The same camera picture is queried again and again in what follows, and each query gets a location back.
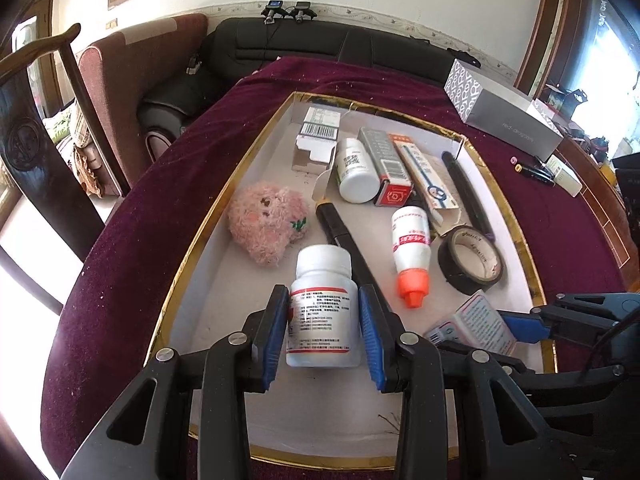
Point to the white rectangular box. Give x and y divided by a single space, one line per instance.
565 175

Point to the small white carton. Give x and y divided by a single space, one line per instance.
312 152

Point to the white bottle orange cap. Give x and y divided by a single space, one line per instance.
410 245

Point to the white bottle red label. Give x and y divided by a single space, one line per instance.
322 310

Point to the silver box red end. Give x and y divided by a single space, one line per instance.
382 155

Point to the white tray gold rim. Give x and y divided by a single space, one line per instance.
240 300

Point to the black marker yellow cap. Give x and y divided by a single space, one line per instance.
537 176

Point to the pink plush toy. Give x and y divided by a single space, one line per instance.
265 220

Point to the reddish brown armchair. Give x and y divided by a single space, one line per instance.
130 70

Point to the black sofa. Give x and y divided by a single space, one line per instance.
300 40

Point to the dark wooden chair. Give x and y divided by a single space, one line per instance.
40 160

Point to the blue white medicine box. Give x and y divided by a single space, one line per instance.
425 175

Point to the small white object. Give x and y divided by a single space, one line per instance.
194 63

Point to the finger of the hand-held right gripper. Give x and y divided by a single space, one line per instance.
565 375
522 325

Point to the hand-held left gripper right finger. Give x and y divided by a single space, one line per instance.
372 340

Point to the white pill bottle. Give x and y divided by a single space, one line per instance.
355 170

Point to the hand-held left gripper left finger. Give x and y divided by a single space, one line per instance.
272 337

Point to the black marker pink cap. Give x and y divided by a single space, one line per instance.
532 166

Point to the black marker purple cap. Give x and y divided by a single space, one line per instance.
465 190

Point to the grey shoe box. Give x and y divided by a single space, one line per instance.
505 120

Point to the wooden counter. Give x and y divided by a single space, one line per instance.
600 200

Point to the maroon tablecloth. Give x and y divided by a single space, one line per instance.
165 185

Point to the black marker olive cap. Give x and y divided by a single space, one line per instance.
345 245

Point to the green white medicine box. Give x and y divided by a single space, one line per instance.
320 130

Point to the small black clip device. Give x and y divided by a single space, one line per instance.
272 10
302 10

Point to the patterned cushion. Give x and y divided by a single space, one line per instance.
82 155

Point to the white square box red print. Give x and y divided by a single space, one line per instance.
475 325

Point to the small tan wall plate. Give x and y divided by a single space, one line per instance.
111 23

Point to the black tape roll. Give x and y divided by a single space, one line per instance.
450 270

